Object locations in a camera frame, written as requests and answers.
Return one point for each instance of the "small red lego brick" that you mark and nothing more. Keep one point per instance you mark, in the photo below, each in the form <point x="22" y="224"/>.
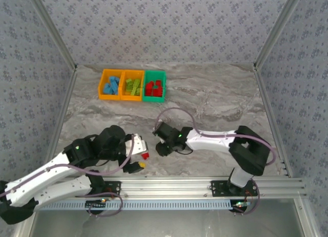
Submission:
<point x="145" y="156"/>

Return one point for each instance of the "long red lego brick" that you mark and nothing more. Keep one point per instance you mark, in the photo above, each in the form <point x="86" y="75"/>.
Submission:
<point x="149" y="85"/>

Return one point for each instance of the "long green lego brick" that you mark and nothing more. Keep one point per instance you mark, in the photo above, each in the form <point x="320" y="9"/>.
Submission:
<point x="137" y="82"/>
<point x="132" y="85"/>

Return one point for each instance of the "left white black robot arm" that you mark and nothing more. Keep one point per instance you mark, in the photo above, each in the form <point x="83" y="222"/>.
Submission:
<point x="38" y="175"/>

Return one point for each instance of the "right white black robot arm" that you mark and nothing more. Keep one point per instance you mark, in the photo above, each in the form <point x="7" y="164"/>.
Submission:
<point x="210" y="142"/>

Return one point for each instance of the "orange plastic bin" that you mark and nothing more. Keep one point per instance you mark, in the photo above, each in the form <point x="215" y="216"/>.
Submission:
<point x="123" y="93"/>
<point x="102" y="93"/>

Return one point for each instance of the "black controller board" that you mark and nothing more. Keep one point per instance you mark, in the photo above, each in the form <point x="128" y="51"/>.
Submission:
<point x="96" y="205"/>
<point x="239" y="205"/>

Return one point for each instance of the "green plastic bin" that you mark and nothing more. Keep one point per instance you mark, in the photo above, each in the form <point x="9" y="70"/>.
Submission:
<point x="153" y="74"/>

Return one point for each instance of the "grey metal tray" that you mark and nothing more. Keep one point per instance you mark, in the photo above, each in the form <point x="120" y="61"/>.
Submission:
<point x="164" y="224"/>

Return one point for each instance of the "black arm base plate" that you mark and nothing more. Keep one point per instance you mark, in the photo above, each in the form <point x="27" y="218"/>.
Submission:
<point x="112" y="187"/>
<point x="219" y="188"/>

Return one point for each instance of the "aluminium mounting rail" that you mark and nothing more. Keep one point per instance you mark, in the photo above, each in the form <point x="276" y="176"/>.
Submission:
<point x="164" y="187"/>

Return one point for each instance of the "aluminium side rail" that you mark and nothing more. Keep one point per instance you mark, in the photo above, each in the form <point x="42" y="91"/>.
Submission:
<point x="269" y="114"/>
<point x="61" y="119"/>

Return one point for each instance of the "aluminium corner post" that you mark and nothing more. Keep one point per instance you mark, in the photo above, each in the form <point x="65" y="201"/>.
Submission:
<point x="51" y="29"/>
<point x="279" y="29"/>

